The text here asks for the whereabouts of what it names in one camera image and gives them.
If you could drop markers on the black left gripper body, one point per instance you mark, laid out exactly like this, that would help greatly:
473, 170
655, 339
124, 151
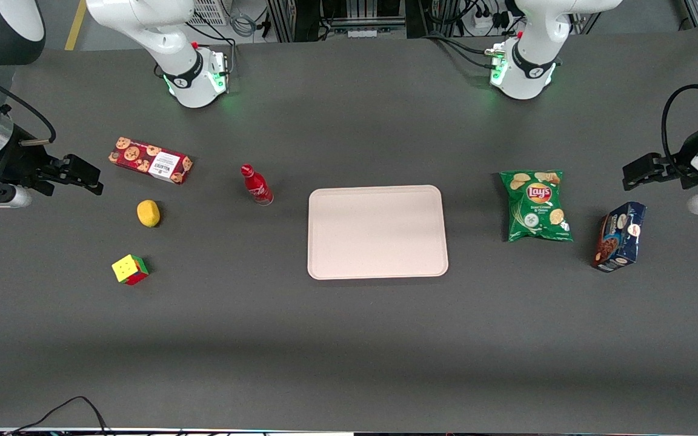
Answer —
675, 165

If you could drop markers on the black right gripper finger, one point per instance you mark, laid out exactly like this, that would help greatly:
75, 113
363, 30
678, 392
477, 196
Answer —
69, 168
91, 179

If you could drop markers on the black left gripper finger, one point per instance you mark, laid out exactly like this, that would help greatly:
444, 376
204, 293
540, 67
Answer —
631, 174
653, 163

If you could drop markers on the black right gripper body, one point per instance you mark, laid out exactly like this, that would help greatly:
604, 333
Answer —
20, 162

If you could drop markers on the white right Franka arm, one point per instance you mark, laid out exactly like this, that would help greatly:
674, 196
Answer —
143, 24

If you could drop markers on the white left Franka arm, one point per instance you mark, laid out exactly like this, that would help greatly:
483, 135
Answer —
537, 60

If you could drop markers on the red coke bottle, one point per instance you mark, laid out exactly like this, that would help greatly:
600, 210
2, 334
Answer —
257, 185

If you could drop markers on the beige plastic tray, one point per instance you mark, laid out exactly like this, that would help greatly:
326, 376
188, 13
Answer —
377, 232

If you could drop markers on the red chocolate chip cookie box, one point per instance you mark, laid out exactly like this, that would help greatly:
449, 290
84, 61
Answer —
150, 160

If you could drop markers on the dark blue chocolate cookie box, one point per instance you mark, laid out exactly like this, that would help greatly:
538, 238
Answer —
619, 237

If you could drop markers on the yellow lemon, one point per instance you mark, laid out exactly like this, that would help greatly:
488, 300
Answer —
148, 214

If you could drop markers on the colourful Rubik's cube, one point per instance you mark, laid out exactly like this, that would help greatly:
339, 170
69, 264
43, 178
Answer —
129, 270

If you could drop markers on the green Lay's chips bag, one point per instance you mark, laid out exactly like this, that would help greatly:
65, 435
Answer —
537, 207

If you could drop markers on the white perforated box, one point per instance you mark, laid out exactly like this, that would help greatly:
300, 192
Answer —
209, 11

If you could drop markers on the white power strip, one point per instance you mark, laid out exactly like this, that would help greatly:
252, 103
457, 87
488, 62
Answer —
489, 23

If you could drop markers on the black aluminium frame rack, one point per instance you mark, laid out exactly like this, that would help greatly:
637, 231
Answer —
349, 15

